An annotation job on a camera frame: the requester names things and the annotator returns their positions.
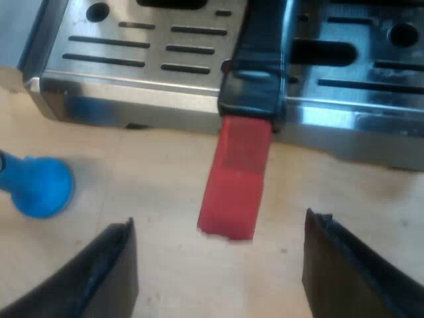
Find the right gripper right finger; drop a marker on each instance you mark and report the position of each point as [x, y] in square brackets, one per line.
[348, 275]

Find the bright blue tamper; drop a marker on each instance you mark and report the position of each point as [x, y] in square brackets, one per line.
[43, 189]

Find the steel espresso machine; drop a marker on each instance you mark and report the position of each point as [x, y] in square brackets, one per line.
[116, 89]

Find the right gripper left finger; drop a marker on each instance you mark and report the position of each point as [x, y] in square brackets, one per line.
[99, 275]

